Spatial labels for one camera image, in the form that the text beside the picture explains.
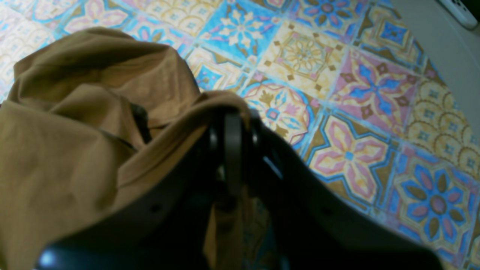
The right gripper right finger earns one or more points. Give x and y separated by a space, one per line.
313 228

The white game controller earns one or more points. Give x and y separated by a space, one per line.
466 12

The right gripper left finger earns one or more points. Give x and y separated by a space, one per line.
166 227

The patterned tile tablecloth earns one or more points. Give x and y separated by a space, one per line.
345 82

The brown t-shirt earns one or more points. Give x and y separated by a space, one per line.
92 122

